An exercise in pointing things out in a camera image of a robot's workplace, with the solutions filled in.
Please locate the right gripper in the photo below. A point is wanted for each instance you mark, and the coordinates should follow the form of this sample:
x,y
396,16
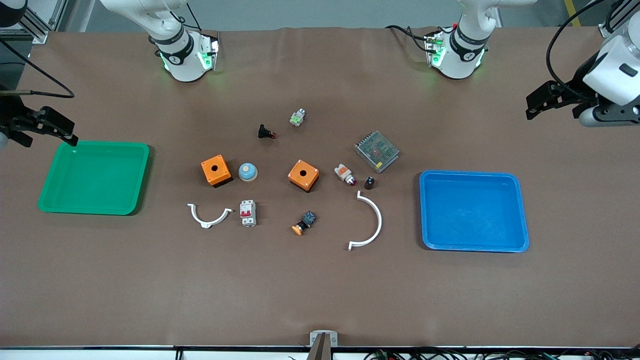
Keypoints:
x,y
11,116

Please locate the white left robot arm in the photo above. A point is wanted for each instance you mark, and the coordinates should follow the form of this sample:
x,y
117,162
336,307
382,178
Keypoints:
x,y
460,50

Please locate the grey table edge clamp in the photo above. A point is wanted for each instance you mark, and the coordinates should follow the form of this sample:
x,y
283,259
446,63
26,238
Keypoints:
x,y
323,345

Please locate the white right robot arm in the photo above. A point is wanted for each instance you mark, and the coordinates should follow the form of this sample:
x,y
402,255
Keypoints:
x,y
180,55

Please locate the blue plastic tray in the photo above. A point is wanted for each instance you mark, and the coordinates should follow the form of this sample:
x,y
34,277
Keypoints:
x,y
472,210

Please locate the green plastic tray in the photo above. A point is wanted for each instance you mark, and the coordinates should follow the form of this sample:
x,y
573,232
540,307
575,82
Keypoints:
x,y
95,177

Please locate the large white curved bracket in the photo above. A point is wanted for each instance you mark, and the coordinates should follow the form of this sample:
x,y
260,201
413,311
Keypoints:
x,y
379,223

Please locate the light blue dome button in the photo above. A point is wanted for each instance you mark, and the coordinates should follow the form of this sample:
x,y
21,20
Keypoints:
x,y
247,172

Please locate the orange button enclosure box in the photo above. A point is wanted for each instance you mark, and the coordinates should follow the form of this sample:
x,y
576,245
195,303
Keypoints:
x,y
221,175
311,177

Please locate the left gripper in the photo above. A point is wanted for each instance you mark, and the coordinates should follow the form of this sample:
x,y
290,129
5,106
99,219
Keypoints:
x,y
584,77

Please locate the black button red tip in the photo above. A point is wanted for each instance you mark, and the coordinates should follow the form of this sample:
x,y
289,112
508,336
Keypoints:
x,y
263,131

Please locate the small white curved bracket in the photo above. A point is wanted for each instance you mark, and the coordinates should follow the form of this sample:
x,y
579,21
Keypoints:
x,y
204,223

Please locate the white circuit breaker red switch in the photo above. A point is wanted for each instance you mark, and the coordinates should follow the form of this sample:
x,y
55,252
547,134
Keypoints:
x,y
248,215

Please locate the metal mesh power supply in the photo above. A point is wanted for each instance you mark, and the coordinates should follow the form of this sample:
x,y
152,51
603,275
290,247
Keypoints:
x,y
376,151

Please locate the green white pushbutton switch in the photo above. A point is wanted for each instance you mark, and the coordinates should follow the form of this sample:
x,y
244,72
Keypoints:
x,y
297,118

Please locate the aluminium frame profile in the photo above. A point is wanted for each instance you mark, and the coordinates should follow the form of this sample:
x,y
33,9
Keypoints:
x,y
606,31
37,25

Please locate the brown table mat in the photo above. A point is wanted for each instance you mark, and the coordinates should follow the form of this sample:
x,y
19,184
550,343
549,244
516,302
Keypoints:
x,y
320,290

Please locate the orange white red indicator light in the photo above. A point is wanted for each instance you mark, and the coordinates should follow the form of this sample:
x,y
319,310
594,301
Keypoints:
x,y
343,172

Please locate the small black capacitor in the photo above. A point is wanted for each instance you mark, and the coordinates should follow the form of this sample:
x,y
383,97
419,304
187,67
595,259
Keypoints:
x,y
369,184

